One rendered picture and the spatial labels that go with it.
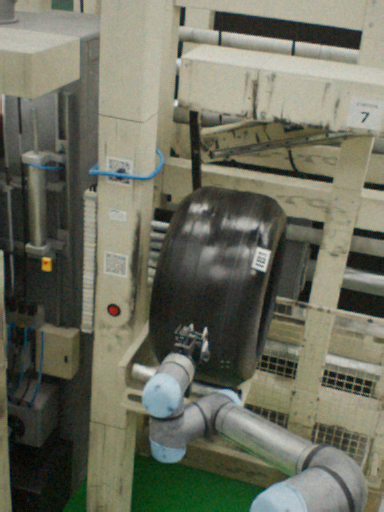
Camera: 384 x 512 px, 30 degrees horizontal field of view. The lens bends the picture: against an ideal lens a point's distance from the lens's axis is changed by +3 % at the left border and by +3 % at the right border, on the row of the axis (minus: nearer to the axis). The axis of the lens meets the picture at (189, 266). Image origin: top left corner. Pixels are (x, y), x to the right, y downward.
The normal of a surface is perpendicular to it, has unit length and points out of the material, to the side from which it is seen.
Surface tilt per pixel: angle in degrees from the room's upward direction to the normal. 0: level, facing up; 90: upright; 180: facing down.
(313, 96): 90
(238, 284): 60
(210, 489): 0
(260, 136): 90
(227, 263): 49
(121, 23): 90
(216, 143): 90
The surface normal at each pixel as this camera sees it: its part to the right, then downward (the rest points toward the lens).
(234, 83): -0.27, 0.41
